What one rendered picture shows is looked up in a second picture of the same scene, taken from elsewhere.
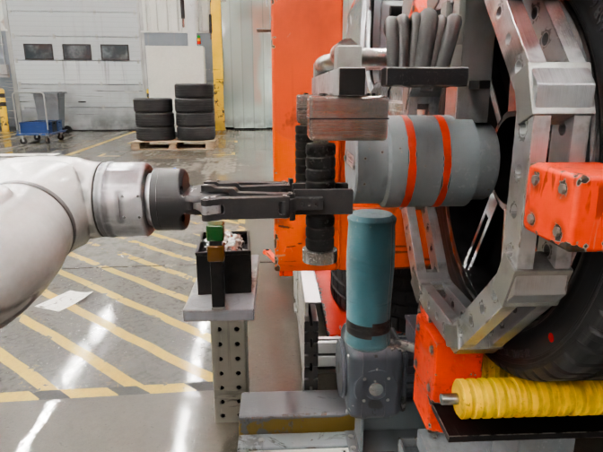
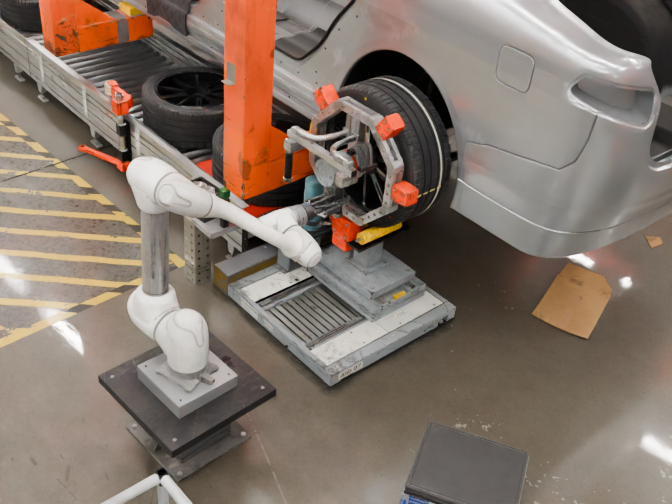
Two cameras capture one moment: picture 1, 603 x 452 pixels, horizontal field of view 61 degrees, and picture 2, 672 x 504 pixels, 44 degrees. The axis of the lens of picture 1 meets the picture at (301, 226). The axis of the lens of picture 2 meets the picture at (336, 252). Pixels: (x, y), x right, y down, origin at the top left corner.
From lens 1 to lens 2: 3.06 m
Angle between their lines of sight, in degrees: 43
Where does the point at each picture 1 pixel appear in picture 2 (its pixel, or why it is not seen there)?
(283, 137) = (247, 138)
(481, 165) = not seen: hidden behind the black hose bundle
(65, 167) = (290, 215)
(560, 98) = (398, 170)
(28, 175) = (290, 222)
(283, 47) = (249, 98)
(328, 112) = (346, 180)
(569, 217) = (404, 201)
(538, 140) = (394, 179)
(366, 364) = not seen: hidden behind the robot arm
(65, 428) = (119, 318)
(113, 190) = (301, 217)
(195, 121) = not seen: outside the picture
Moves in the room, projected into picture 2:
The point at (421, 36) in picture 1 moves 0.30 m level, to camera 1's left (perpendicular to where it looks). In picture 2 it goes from (365, 156) to (307, 175)
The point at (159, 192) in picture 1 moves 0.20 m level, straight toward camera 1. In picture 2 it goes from (310, 213) to (350, 233)
